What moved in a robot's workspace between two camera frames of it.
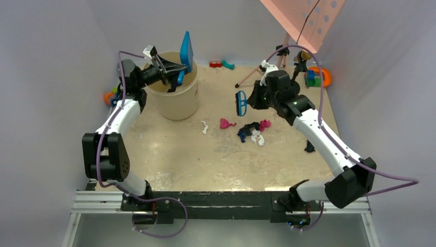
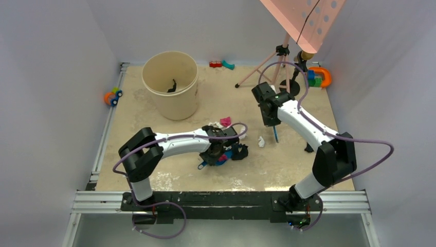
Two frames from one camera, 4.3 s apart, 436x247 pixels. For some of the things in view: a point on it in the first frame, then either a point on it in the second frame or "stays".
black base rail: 171,205 stays
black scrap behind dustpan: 309,148 stays
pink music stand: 307,22 stays
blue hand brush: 241,103 -> 276,133
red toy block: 215,64 stays
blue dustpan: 186,56 -> 229,154
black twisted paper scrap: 246,128 -> 239,151
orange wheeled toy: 111,97 stays
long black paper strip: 173,89 stays
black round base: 302,65 stays
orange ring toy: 327,73 stays
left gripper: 170,78 -> 211,161
